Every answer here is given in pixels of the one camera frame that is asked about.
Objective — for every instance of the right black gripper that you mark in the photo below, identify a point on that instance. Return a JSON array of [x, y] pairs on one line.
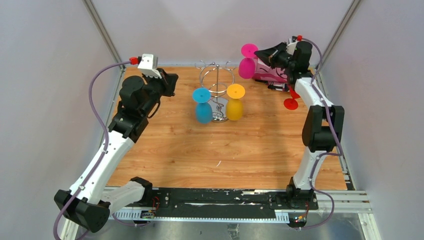
[[270, 56]]

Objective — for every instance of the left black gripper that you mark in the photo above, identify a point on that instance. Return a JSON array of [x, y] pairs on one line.
[[168, 81]]

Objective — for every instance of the magenta wine glass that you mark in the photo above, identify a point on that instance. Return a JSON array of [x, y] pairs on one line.
[[247, 66]]

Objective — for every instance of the chrome wine glass rack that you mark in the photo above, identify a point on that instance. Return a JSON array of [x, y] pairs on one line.
[[218, 90]]

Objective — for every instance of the red wine glass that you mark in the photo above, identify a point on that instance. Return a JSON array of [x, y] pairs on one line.
[[291, 103]]

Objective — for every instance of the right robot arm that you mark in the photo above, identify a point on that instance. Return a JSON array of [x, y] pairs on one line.
[[323, 126]]

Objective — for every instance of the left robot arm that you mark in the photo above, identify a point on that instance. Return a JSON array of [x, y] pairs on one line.
[[106, 155]]

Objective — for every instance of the blue wine glass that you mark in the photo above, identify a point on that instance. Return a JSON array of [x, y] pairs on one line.
[[203, 110]]

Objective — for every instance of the yellow wine glass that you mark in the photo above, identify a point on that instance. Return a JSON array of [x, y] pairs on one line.
[[234, 108]]

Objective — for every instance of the pink camouflage cloth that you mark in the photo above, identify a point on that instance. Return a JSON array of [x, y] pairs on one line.
[[274, 78]]

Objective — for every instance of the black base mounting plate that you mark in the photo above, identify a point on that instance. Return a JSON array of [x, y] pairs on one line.
[[221, 205]]

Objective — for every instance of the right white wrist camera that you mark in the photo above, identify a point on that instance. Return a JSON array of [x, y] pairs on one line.
[[291, 45]]

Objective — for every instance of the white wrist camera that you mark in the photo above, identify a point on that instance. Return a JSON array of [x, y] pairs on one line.
[[148, 66], [291, 45]]

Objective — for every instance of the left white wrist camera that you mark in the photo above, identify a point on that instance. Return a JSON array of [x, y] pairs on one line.
[[148, 66]]

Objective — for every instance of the aluminium frame rail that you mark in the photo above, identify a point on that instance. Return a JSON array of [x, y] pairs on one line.
[[342, 214]]

